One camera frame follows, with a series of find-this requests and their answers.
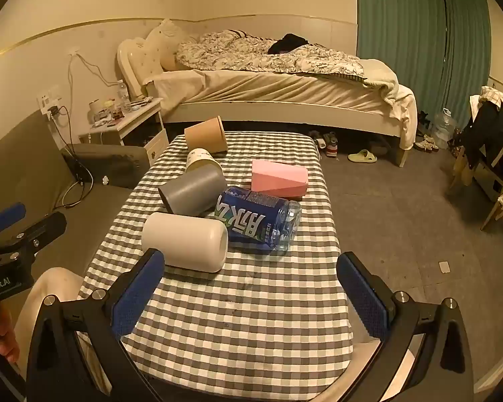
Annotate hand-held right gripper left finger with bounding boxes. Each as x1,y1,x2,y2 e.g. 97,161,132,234
25,248,166,402

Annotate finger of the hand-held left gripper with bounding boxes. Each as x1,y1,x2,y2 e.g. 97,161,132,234
0,211,68,261
0,202,27,236

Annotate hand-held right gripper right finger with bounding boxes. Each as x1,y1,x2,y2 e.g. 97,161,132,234
336,251,475,402

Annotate white cup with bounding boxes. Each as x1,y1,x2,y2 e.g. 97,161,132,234
142,212,229,273

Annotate grey cup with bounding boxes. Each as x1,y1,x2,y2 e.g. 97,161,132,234
158,163,229,218

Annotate patterned paper cup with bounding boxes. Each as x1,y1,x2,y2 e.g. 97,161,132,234
186,148,224,175

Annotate brown cup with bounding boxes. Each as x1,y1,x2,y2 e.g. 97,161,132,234
184,116,229,155

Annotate person's left hand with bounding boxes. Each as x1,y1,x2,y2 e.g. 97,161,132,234
0,305,21,360

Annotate person's left leg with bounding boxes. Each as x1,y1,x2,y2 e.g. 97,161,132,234
13,267,112,392

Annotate person's leg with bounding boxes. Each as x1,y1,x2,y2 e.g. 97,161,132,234
352,329,417,386
13,267,112,392

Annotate person's right leg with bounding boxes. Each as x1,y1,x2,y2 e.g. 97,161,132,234
352,329,417,386

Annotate black case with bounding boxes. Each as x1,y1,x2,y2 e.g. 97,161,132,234
62,143,150,189

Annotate grey checkered tablecloth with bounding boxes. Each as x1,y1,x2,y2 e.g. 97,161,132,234
77,131,355,380

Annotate white nightstand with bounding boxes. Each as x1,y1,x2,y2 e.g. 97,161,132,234
78,97,169,167

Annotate white mug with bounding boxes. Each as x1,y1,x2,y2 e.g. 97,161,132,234
88,99,106,125

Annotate blue label water bottle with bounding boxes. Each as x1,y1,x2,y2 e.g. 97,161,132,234
215,185,303,254

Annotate green slipper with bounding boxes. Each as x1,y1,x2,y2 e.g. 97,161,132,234
346,149,378,163

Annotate pink box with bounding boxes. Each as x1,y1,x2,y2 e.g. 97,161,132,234
250,158,310,200

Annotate clear plastic bottle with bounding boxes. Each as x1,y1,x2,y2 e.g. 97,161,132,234
116,79,129,112

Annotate grey sneaker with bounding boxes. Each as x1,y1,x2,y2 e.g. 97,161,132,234
321,132,340,158

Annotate white shoes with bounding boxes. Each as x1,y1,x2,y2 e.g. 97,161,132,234
414,134,439,152

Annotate large clear water jug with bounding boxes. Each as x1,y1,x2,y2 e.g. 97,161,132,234
433,108,458,150

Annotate dark jacket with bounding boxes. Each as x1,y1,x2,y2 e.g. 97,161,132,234
460,100,503,169

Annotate cream pillow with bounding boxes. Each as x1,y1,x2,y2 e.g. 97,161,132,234
144,18,186,72

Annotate white bed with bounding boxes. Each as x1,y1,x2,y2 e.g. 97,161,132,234
117,37,418,168

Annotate plaid shirt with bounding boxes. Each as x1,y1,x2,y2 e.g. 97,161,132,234
469,85,503,115

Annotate black garment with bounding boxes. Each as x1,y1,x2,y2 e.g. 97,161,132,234
268,33,310,55

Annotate floral quilt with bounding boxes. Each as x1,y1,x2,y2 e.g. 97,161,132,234
175,29,367,80

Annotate green curtain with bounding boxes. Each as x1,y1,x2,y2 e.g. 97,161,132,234
355,0,448,89
444,0,494,93

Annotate black cable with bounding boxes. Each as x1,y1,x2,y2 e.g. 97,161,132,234
50,106,91,209

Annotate white wall socket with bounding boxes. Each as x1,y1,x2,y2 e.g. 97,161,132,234
36,85,64,117

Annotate white cable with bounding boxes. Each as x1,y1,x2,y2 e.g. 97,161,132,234
66,51,119,88

